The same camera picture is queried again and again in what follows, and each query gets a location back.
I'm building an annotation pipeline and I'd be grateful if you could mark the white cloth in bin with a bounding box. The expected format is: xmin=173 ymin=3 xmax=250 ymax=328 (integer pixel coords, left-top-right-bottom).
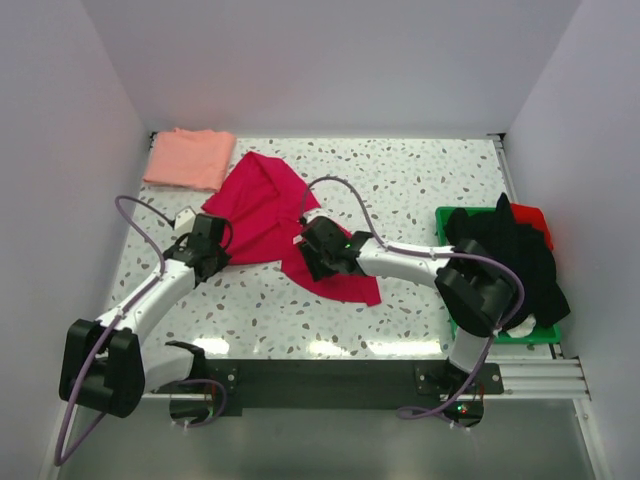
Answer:
xmin=506 ymin=315 xmax=536 ymax=339

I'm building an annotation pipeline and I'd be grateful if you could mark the crimson red t-shirt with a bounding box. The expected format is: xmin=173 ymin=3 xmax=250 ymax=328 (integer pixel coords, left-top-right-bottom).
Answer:
xmin=202 ymin=152 xmax=381 ymax=307

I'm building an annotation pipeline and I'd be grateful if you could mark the red garment in bin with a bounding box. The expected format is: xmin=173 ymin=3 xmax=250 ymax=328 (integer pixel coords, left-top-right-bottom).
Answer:
xmin=511 ymin=203 xmax=554 ymax=251

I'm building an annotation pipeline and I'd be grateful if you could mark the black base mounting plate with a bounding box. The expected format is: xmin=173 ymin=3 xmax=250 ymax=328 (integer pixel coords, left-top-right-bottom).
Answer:
xmin=163 ymin=360 xmax=505 ymax=428

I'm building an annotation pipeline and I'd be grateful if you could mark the folded peach t-shirt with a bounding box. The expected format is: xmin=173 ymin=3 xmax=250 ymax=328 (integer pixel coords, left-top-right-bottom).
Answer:
xmin=143 ymin=128 xmax=236 ymax=192

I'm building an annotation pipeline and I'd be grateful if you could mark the black garment in bin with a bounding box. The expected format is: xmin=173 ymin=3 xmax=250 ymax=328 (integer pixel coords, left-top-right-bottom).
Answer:
xmin=445 ymin=194 xmax=571 ymax=331

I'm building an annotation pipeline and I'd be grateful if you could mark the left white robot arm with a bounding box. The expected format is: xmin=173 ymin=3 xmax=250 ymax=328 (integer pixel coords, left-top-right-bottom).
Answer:
xmin=59 ymin=213 xmax=233 ymax=418

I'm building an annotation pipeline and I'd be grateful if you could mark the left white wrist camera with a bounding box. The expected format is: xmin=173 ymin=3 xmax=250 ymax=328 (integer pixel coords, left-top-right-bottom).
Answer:
xmin=173 ymin=207 xmax=196 ymax=234

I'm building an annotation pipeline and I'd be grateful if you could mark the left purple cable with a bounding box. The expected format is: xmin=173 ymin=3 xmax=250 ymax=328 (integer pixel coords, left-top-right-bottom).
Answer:
xmin=53 ymin=195 xmax=197 ymax=467

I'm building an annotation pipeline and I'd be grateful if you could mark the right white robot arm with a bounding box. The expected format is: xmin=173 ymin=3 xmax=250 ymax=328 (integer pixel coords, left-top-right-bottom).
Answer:
xmin=295 ymin=213 xmax=525 ymax=393

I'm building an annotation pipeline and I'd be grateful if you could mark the green plastic bin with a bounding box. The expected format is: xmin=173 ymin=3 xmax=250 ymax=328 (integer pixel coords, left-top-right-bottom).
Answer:
xmin=435 ymin=206 xmax=562 ymax=345

